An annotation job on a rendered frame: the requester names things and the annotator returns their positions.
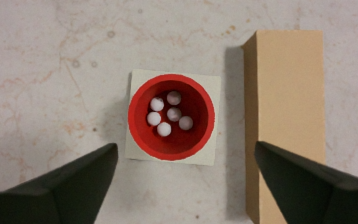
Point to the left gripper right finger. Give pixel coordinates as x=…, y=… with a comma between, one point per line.
x=305, y=191

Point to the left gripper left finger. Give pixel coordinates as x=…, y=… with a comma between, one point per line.
x=70, y=194

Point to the red cup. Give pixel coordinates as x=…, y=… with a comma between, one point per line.
x=195, y=103

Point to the white marble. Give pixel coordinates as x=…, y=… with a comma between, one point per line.
x=153, y=118
x=185, y=123
x=156, y=104
x=174, y=114
x=174, y=97
x=163, y=129

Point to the white square coaster with grey circle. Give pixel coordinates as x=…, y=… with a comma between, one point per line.
x=212, y=85

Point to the tan rectangular block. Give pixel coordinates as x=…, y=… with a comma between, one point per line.
x=284, y=105

